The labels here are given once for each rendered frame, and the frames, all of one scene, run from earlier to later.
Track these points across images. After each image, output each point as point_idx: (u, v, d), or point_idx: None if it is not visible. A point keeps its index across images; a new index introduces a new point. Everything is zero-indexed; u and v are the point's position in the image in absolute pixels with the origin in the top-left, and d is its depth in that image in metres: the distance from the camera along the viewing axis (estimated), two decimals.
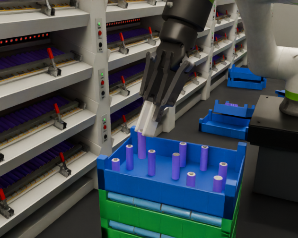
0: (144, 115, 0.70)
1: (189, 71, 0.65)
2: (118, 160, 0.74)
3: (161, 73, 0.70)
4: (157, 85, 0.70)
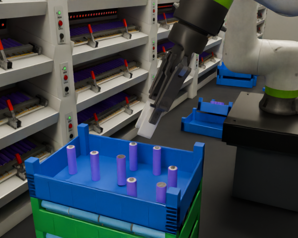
0: (144, 112, 0.71)
1: (184, 75, 0.61)
2: None
3: None
4: None
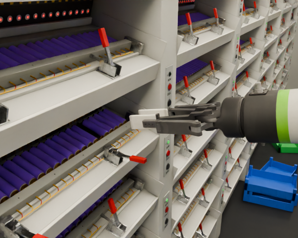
0: None
1: None
2: (117, 125, 0.81)
3: None
4: None
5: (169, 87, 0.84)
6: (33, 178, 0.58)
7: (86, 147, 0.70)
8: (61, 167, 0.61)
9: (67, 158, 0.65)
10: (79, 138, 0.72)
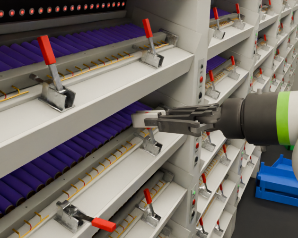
0: (151, 114, 0.70)
1: (191, 132, 0.59)
2: None
3: None
4: None
5: (201, 79, 0.85)
6: (74, 162, 0.59)
7: (119, 133, 0.71)
8: (98, 151, 0.63)
9: (103, 144, 0.67)
10: (111, 125, 0.73)
